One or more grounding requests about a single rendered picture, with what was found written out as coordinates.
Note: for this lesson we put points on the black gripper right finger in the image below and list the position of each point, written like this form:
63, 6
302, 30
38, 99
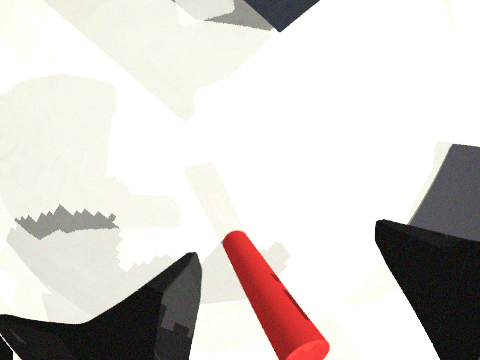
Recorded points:
440, 276

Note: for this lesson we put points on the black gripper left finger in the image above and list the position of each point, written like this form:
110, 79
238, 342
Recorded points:
156, 322

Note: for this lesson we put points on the red peg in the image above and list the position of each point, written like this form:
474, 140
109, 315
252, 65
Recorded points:
291, 333

